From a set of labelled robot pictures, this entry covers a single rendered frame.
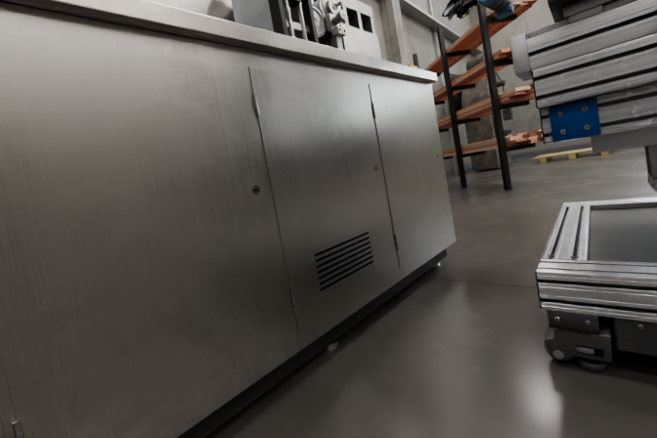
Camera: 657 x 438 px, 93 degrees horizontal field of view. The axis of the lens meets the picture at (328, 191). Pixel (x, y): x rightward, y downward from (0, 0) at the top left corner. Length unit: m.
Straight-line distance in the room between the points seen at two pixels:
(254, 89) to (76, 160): 0.39
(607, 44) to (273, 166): 0.77
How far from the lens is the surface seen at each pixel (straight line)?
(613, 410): 0.89
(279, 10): 1.19
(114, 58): 0.71
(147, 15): 0.74
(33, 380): 0.67
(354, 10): 2.44
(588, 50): 0.93
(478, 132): 7.53
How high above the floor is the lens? 0.53
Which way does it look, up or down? 3 degrees down
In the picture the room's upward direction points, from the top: 10 degrees counter-clockwise
